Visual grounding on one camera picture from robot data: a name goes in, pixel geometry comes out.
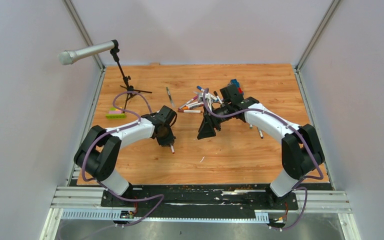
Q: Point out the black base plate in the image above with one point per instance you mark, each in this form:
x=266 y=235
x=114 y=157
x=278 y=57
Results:
x=204 y=201

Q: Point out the black capped white marker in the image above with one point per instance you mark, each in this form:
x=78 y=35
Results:
x=217 y=97

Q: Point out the black microphone tripod stand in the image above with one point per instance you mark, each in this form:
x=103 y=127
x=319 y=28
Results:
x=126 y=78

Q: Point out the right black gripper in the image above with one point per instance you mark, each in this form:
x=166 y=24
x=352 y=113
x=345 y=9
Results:
x=206 y=129

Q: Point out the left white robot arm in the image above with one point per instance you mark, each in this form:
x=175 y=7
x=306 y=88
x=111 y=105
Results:
x=99 y=151

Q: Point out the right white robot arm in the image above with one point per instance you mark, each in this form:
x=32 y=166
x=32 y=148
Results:
x=301 y=151

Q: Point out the orange capped white marker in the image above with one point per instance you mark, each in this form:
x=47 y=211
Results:
x=185 y=108

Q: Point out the brown capped white marker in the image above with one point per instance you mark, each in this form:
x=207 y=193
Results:
x=190 y=111

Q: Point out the green pink toy brick stack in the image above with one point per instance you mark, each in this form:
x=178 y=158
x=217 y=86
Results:
x=114 y=113

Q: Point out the silver grey pen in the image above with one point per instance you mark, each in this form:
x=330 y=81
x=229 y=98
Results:
x=170 y=97

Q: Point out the red capped white marker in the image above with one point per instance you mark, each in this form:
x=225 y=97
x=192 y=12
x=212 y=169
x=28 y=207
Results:
x=194 y=105

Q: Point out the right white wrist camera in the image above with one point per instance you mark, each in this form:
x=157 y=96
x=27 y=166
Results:
x=208 y=97

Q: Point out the silver microphone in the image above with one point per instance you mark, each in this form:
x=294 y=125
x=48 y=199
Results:
x=69 y=57

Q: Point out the blue capped white marker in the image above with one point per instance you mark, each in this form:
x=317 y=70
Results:
x=201 y=89

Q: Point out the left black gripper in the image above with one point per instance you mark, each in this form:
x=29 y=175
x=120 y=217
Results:
x=169 y=140

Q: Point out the blue red toy brick car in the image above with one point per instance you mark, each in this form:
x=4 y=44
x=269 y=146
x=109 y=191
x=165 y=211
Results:
x=237 y=84

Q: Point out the grey tipped white marker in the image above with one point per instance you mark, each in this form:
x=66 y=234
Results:
x=260 y=133

